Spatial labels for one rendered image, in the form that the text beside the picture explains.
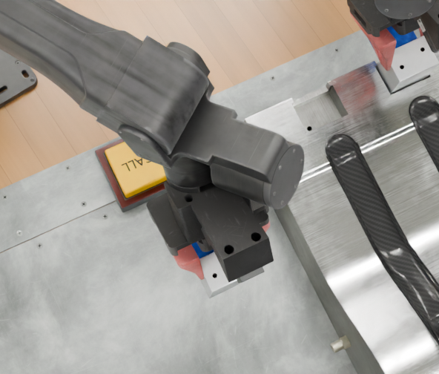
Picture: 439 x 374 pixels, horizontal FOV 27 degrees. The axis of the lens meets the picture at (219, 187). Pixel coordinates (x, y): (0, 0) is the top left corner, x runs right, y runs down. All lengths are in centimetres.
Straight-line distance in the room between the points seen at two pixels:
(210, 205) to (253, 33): 43
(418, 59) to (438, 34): 16
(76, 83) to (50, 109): 44
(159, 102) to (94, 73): 5
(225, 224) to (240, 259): 3
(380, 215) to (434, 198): 6
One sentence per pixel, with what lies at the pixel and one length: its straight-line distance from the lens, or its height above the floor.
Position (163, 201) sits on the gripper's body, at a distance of 89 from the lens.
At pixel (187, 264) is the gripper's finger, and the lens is 87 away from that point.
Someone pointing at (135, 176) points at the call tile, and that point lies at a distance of 109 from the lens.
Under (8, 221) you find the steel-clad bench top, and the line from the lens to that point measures 113.
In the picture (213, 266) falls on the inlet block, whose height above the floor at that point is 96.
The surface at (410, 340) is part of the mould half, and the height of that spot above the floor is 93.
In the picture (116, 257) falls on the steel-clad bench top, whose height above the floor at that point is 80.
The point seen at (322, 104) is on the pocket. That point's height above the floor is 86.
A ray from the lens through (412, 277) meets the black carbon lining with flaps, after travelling 103.
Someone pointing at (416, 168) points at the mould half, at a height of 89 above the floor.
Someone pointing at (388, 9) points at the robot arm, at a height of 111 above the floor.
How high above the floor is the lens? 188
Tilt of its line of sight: 75 degrees down
